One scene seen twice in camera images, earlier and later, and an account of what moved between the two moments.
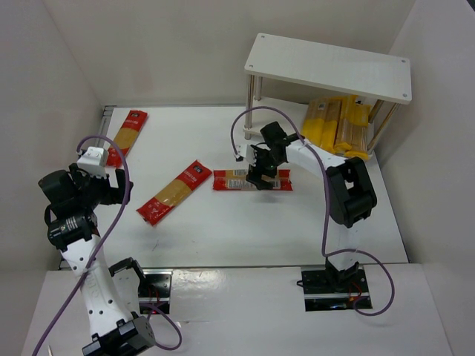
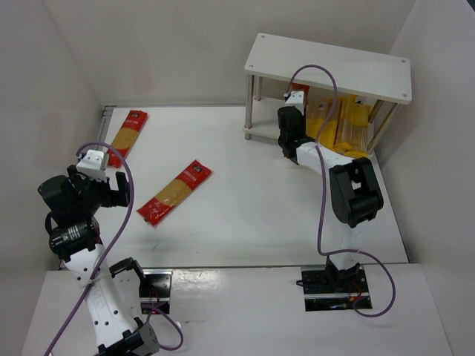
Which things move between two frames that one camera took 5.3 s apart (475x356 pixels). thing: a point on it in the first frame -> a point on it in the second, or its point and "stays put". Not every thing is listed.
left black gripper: [112, 188] stays put
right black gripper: [257, 172] -> [291, 121]
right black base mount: [328, 288] stays put
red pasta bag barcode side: [235, 179] -> [299, 87]
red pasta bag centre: [155, 209] stays put
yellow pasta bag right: [352, 128] stays put
